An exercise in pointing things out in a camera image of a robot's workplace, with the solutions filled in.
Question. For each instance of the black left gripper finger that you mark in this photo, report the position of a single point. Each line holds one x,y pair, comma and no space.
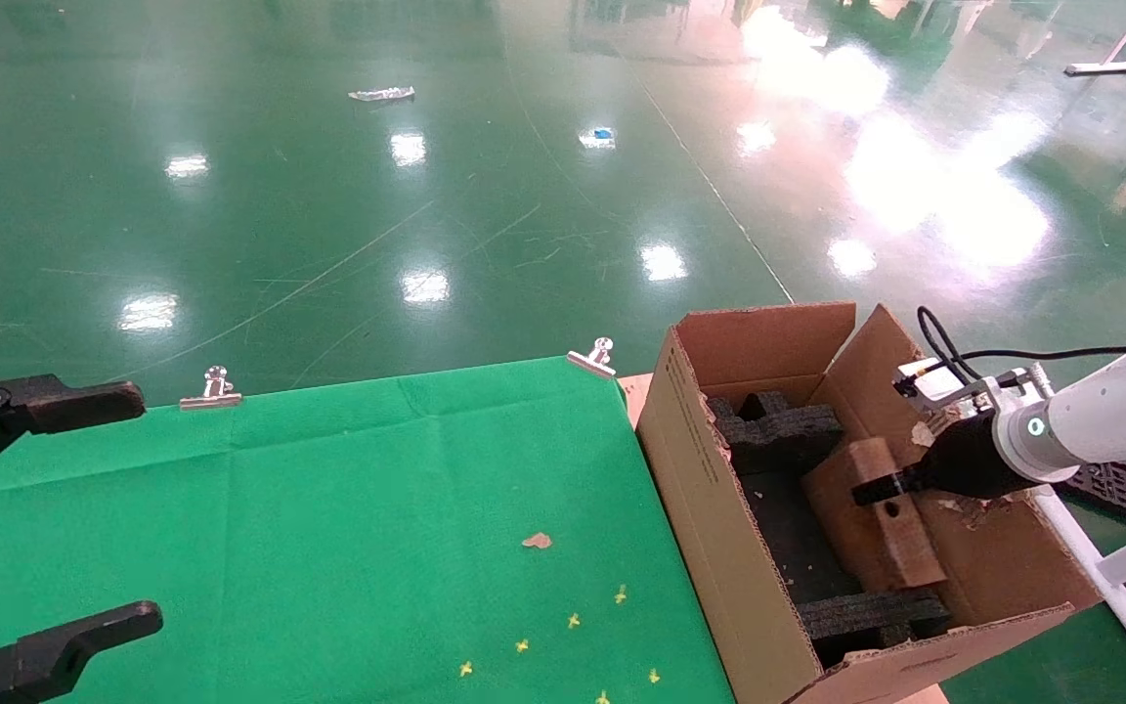
64,403
45,655

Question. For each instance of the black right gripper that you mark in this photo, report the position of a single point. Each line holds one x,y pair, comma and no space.
964,464

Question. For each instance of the small brown cardboard box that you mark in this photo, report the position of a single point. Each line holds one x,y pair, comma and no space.
866,548

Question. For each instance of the large open cardboard carton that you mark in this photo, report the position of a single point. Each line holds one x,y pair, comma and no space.
719,548

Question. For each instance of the black foam insert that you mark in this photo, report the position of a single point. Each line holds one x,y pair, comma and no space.
866,616
778,435

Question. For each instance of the silver binder clip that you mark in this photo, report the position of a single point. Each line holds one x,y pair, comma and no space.
214,396
594,362

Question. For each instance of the black plastic grid tray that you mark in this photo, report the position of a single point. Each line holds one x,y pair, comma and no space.
1120,494

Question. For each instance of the green table cloth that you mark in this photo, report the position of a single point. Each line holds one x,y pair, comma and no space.
280,538

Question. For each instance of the white plastic wrapper litter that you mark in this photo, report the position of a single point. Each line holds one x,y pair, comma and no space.
382,94

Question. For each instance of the white floor bar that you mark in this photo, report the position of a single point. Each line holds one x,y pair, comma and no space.
1099,68

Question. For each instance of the white pipe frame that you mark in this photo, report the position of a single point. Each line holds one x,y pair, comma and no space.
1120,596

